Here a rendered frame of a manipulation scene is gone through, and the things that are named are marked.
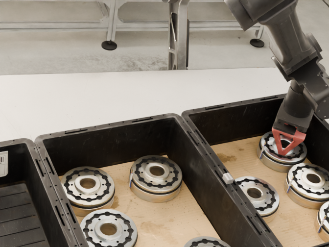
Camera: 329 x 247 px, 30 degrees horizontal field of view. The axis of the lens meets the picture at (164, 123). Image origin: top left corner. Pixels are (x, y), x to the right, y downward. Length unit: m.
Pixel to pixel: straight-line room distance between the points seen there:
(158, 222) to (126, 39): 2.17
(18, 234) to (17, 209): 0.06
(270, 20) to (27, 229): 0.56
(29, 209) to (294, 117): 0.55
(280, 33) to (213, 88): 0.82
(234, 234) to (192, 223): 0.10
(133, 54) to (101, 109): 1.56
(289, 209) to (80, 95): 0.67
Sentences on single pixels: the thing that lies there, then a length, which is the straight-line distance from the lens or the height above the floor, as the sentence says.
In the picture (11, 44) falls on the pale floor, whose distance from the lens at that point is 3.13.
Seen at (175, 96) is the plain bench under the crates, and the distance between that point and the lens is 1.68.
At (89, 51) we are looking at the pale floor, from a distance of 3.11.
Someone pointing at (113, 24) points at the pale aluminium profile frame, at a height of 0.14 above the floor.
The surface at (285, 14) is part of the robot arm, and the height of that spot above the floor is 1.29.
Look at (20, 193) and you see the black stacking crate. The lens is 1.18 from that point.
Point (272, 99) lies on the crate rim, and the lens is 1.35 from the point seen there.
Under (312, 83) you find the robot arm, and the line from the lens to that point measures 1.17.
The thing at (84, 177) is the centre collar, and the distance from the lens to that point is 1.16.
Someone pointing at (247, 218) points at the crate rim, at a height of 0.92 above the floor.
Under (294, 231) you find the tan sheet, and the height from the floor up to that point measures 0.83.
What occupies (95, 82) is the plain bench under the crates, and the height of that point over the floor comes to 0.70.
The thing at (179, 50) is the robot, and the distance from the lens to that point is 1.93.
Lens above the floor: 1.68
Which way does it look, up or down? 38 degrees down
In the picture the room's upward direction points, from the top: 11 degrees clockwise
